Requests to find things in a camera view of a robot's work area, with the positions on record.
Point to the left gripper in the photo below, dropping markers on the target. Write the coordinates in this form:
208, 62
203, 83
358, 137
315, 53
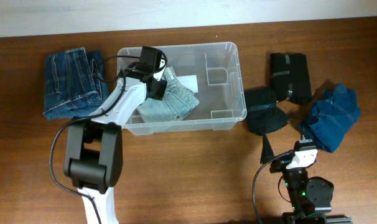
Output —
157, 88

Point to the white label in bin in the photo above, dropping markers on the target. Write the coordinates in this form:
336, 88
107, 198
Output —
189, 81

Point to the black folded garment, upper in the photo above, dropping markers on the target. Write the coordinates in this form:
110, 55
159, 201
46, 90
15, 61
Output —
290, 78

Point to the black folded garment, lower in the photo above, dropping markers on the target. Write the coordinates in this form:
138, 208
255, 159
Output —
263, 115

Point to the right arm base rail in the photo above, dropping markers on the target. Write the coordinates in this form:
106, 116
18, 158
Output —
331, 219

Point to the blue folded shirt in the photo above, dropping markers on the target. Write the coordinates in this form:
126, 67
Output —
331, 117

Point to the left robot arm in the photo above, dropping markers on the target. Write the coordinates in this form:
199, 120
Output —
94, 153

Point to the black folded garment, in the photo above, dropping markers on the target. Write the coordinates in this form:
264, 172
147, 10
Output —
263, 115
290, 78

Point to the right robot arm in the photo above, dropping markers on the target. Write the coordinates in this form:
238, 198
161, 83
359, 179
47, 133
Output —
310, 197

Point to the light blue jeans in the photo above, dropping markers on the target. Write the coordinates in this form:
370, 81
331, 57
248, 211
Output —
177, 103

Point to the clear plastic storage bin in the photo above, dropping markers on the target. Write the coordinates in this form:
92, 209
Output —
220, 89

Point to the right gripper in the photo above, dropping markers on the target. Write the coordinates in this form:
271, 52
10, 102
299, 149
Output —
280, 163

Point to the dark blue jeans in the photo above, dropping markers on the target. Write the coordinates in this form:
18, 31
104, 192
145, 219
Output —
72, 86

